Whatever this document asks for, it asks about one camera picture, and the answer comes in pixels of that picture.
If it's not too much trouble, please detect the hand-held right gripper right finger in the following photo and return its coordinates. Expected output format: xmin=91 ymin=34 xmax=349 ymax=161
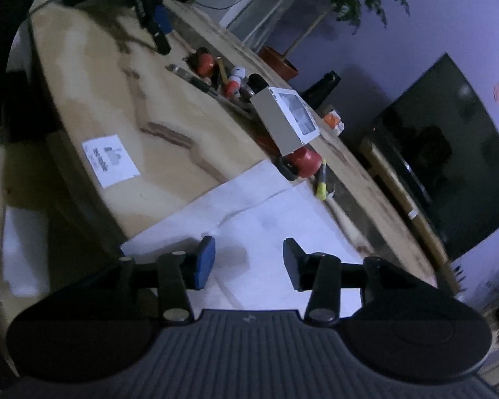
xmin=283 ymin=238 xmax=433 ymax=327

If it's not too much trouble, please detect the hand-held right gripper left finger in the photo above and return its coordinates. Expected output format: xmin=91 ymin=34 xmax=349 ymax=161
xmin=117 ymin=235 xmax=216 ymax=326

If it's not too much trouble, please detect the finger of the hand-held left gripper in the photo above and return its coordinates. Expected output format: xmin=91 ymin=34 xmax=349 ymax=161
xmin=157 ymin=4 xmax=174 ymax=36

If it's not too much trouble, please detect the small metal tube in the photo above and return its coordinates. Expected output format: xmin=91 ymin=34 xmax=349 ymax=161
xmin=215 ymin=55 xmax=230 ymax=89

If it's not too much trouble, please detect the yellow marker pen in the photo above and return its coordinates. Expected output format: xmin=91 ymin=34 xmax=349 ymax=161
xmin=314 ymin=159 xmax=330 ymax=201

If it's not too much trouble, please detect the white red glue tube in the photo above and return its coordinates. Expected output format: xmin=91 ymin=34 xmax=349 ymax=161
xmin=222 ymin=66 xmax=247 ymax=99

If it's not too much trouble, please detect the small red black gadget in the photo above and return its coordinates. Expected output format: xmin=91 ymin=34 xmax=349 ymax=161
xmin=195 ymin=49 xmax=216 ymax=76

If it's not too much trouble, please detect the silver metal tool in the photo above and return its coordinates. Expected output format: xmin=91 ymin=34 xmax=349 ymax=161
xmin=167 ymin=64 xmax=234 ymax=102

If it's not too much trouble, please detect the sheer curtain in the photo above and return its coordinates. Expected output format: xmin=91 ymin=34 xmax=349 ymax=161
xmin=190 ymin=0 xmax=321 ymax=48

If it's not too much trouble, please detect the red round object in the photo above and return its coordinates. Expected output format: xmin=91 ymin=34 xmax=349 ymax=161
xmin=278 ymin=147 xmax=322 ymax=182

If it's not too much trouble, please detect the black oval case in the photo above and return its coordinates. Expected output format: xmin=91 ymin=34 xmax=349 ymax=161
xmin=247 ymin=73 xmax=267 ymax=93

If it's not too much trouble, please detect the terracotta plant pot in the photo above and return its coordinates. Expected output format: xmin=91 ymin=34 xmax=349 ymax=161
xmin=259 ymin=45 xmax=301 ymax=82

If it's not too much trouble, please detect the wooden television stand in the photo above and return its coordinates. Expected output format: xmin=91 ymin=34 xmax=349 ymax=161
xmin=359 ymin=136 xmax=462 ymax=298

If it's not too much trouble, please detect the white printed card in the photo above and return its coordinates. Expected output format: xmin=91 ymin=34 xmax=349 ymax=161
xmin=82 ymin=134 xmax=141 ymax=189

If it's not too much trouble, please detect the white cardboard box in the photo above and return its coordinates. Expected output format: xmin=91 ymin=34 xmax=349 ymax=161
xmin=250 ymin=86 xmax=321 ymax=157

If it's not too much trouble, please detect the orange tissue pack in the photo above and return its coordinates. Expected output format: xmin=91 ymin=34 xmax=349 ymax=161
xmin=321 ymin=109 xmax=344 ymax=137

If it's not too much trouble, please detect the person's black trouser leg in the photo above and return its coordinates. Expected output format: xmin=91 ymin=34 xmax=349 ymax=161
xmin=0 ymin=0 xmax=37 ymax=152

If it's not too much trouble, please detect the black speaker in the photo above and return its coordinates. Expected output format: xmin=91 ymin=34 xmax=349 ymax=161
xmin=303 ymin=70 xmax=342 ymax=108

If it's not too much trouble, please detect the flat screen television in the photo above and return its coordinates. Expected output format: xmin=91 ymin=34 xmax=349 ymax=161
xmin=371 ymin=53 xmax=499 ymax=259

